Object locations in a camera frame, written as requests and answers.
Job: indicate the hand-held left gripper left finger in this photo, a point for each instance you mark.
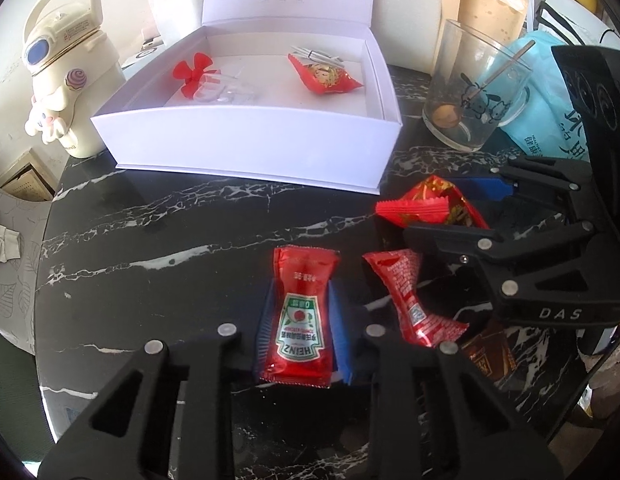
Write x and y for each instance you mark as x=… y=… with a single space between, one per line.
x=242 y=350

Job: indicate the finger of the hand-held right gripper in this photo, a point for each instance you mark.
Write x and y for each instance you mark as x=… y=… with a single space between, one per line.
x=489 y=250
x=484 y=186

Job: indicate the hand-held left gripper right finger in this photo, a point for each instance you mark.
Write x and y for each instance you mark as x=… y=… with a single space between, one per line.
x=342 y=335

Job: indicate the red ketchup packet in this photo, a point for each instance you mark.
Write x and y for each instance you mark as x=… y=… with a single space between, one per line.
x=409 y=290
x=295 y=320

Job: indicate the red gold snack packet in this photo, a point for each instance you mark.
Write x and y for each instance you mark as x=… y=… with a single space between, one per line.
x=424 y=203

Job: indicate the red cartoon snack packet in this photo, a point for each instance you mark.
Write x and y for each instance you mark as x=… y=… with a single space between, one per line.
x=325 y=74

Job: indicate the white gift box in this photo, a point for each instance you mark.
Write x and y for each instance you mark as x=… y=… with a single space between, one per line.
x=240 y=145

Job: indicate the clear plastic case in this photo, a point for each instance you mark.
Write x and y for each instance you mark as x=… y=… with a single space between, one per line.
x=230 y=91

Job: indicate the light blue plastic bag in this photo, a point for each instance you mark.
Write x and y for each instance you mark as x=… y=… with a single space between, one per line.
x=544 y=105

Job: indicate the glass mug with cartoon print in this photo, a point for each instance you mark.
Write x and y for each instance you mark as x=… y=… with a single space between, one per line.
x=469 y=85

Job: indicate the dark brown packet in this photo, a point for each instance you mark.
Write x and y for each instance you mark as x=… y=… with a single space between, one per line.
x=489 y=357

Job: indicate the brown paper bag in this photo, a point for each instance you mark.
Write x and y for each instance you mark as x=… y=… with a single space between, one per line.
x=489 y=5

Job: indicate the white cardboard panel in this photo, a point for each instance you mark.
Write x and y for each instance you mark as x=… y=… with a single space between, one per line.
x=409 y=10

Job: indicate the dark green chair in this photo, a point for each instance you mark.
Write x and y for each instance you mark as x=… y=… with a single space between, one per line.
x=15 y=390

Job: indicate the leaf patterned chair cushion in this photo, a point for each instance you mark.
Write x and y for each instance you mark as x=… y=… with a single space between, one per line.
x=15 y=300

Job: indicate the grey cloth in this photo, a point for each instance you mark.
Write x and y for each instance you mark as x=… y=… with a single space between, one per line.
x=2 y=240

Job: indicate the wooden framed panel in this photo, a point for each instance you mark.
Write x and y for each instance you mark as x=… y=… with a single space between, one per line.
x=27 y=180

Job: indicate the cream cartoon kettle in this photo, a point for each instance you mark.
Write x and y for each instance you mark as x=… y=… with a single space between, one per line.
x=65 y=90

